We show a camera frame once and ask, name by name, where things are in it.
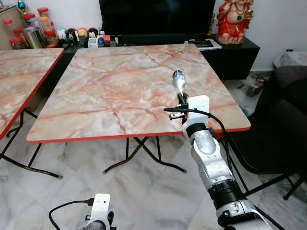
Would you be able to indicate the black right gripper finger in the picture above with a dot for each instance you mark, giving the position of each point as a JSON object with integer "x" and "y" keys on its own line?
{"x": 180, "y": 99}
{"x": 185, "y": 99}

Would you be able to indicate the silver metal spoon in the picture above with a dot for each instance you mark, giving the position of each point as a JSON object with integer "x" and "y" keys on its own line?
{"x": 179, "y": 80}

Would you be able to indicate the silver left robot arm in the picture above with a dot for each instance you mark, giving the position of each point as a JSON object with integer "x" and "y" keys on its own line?
{"x": 95, "y": 226}

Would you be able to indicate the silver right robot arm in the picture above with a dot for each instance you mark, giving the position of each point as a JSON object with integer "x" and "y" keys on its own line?
{"x": 208, "y": 158}

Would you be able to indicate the flat book with remote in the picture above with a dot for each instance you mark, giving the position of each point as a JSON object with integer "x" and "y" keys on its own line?
{"x": 204, "y": 44}

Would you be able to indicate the marble folding table red edge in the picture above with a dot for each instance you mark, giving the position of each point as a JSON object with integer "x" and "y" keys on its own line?
{"x": 19, "y": 76}
{"x": 120, "y": 86}

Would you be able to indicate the grey power strip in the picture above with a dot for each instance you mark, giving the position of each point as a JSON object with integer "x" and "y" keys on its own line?
{"x": 253, "y": 88}

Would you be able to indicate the black flat television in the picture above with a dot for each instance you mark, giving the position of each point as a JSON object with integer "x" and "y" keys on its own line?
{"x": 158, "y": 17}

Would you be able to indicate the red seated statue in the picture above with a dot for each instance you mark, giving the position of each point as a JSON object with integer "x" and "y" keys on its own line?
{"x": 234, "y": 24}

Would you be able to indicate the black chair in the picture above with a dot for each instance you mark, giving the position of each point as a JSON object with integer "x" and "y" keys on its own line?
{"x": 278, "y": 134}

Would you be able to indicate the grey cushion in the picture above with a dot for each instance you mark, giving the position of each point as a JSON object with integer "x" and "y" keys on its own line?
{"x": 292, "y": 58}

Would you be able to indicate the tall red lid jar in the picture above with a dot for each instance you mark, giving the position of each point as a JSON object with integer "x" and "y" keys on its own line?
{"x": 44, "y": 21}

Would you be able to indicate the shiny metal canister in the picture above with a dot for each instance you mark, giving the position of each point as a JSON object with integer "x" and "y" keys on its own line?
{"x": 33, "y": 38}

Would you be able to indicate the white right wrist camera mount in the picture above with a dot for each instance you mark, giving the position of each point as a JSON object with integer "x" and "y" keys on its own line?
{"x": 199, "y": 105}

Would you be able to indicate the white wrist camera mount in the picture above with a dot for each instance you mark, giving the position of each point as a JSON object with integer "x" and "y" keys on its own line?
{"x": 199, "y": 105}
{"x": 100, "y": 206}

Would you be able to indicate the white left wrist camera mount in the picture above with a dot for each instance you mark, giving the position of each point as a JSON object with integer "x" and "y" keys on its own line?
{"x": 100, "y": 206}

